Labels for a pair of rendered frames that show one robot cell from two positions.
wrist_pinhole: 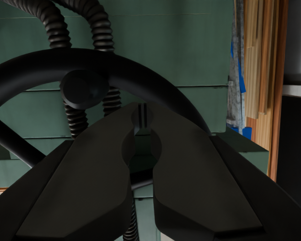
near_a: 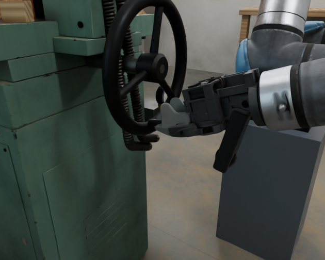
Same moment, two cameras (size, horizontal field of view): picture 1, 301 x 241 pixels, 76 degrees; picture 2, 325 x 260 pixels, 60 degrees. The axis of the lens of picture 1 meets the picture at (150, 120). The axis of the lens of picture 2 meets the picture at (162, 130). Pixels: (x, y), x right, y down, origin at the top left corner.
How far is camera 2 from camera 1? 51 cm
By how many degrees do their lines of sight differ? 69
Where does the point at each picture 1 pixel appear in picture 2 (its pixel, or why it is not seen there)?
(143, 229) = (99, 7)
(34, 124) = not seen: hidden behind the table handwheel
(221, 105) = (15, 110)
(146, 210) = (98, 27)
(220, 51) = (28, 153)
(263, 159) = not seen: outside the picture
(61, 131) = not seen: hidden behind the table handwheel
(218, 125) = (13, 91)
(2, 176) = (143, 23)
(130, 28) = (86, 142)
